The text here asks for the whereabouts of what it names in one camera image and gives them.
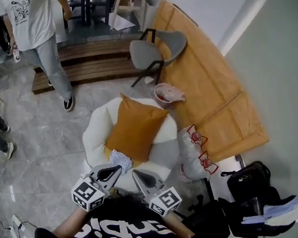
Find slatted wooden platform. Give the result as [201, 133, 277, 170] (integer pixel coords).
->
[26, 35, 148, 96]

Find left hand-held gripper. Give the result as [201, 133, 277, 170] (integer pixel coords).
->
[68, 161, 127, 214]

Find white folded garment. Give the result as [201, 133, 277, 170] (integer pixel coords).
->
[264, 201, 298, 228]

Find white round armchair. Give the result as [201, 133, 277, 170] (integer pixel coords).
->
[78, 90, 185, 199]

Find person's left forearm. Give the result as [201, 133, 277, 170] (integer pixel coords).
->
[48, 202, 95, 238]

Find small white bottle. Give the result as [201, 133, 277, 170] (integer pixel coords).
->
[12, 44, 22, 64]

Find large brown cardboard sheet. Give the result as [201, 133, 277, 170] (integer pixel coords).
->
[139, 0, 247, 132]

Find lilac folded garment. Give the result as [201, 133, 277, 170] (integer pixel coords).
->
[240, 196, 298, 226]

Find dark blue wooden chair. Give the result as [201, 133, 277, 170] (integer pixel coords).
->
[60, 0, 116, 30]

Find black office chair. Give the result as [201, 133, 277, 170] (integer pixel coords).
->
[179, 191, 234, 238]

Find small brown cardboard sheet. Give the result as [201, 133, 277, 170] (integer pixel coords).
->
[193, 88, 272, 165]

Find person's right forearm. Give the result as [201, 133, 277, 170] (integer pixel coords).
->
[162, 209, 196, 238]

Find grey shell chair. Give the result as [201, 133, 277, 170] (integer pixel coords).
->
[124, 24, 193, 89]

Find clear plastic water jug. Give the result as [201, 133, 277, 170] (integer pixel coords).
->
[176, 122, 211, 161]

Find orange square cushion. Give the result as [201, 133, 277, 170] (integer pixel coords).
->
[100, 86, 175, 166]

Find white power strip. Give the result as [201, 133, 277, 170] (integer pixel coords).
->
[9, 213, 27, 238]

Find blue checked cloth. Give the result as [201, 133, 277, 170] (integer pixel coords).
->
[106, 148, 134, 176]

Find clear plastic bags red handles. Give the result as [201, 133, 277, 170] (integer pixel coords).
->
[178, 149, 221, 184]

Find black shoulder bag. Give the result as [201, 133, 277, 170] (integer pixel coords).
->
[219, 159, 274, 201]

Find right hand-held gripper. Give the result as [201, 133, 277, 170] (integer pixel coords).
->
[132, 165, 184, 220]

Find orange seat pad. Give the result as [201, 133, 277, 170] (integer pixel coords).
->
[103, 140, 150, 169]

